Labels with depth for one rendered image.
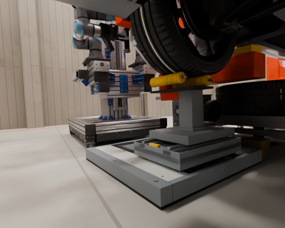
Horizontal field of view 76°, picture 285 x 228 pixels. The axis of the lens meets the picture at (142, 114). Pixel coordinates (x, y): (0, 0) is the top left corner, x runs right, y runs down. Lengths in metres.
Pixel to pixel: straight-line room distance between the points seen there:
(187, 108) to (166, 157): 0.33
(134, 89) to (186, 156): 1.22
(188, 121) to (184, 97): 0.14
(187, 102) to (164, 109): 4.44
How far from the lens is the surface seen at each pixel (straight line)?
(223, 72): 1.46
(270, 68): 3.40
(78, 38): 1.84
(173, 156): 0.83
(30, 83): 4.31
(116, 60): 2.06
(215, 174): 0.94
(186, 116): 1.07
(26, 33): 4.53
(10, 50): 4.68
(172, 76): 1.00
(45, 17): 4.90
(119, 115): 2.05
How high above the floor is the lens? 0.38
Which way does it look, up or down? 3 degrees down
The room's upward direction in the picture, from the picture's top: 2 degrees counter-clockwise
